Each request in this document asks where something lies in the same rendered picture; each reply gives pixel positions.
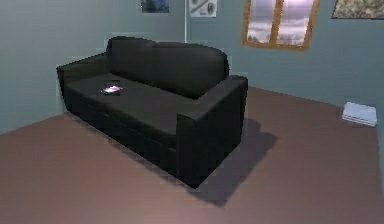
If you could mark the white flat box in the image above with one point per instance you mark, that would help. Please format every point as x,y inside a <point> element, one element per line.
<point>360,114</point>

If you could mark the black sofa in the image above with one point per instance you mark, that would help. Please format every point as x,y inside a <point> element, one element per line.
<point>166,100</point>

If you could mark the small pink and white object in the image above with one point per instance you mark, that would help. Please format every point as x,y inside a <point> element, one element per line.
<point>112,89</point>

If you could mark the white wall picture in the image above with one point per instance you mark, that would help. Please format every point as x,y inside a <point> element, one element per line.
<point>202,7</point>

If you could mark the green brown wall picture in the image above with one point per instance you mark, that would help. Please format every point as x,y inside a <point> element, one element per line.
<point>359,8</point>

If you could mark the orange framed window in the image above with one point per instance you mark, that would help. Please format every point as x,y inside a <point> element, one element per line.
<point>278,23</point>

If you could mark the dark blue wall picture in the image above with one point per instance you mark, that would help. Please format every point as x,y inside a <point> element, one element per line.
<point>154,5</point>

